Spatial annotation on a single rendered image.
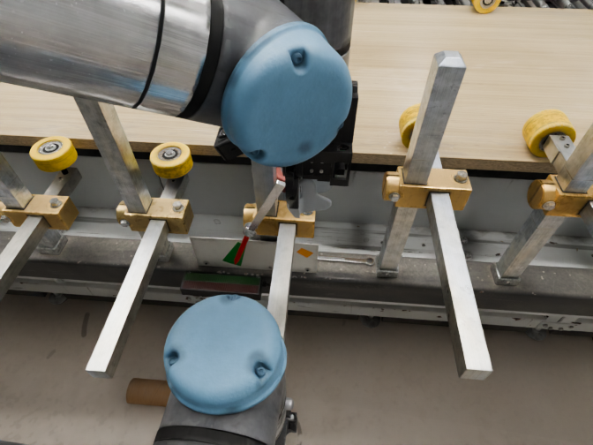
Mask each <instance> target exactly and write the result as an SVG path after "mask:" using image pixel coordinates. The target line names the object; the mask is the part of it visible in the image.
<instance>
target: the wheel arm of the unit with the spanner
mask: <svg viewBox="0 0 593 445"><path fill-rule="evenodd" d="M295 240H296V225H295V224H290V223H280V227H279V233H278V238H277V245H276V251H275V257H274V269H273V275H272V282H271V288H270V294H269V300H268V307H267V310H268V311H269V312H270V313H271V314H272V315H273V317H274V319H275V320H276V322H277V324H278V327H279V330H280V332H281V336H282V339H283V342H284V341H285V332H286V324H287V315H288V307H289V291H290V282H291V274H292V265H293V257H294V248H295Z"/></svg>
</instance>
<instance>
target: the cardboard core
mask: <svg viewBox="0 0 593 445"><path fill-rule="evenodd" d="M170 392H171V390H170V388H169V384H168V382H167V381H161V380H150V379H140V378H133V379H132V380H131V381H130V383H129V385H128V388H127V391H126V402H127V403H128V404H143V405H153V406H163V407H166V405H167V402H168V400H169V395H170Z"/></svg>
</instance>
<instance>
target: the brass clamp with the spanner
mask: <svg viewBox="0 0 593 445"><path fill-rule="evenodd" d="M256 214H257V207H256V203H253V204H250V203H247V204H245V206H244V218H243V222H244V225H245V224H246V223H251V222H252V220H253V218H254V216H255V215H256ZM315 214H316V211H313V213H312V214H311V215H304V214H303V213H301V214H300V218H295V217H294V216H293V215H292V214H291V213H290V212H289V210H288V208H287V202H286V200H278V206H277V212H276V216H271V215H266V216H265V217H264V219H263V220H262V222H261V223H260V224H259V226H258V228H257V235H268V236H278V233H279V227H280V223H290V224H295V225H296V238H314V228H315Z"/></svg>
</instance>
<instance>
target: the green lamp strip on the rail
mask: <svg viewBox="0 0 593 445"><path fill-rule="evenodd" d="M184 280H189V281H201V282H214V283H239V284H251V285H259V280H260V278H257V277H245V276H233V275H208V274H194V273H190V274H188V273H187V274H186V277H185V279H184Z"/></svg>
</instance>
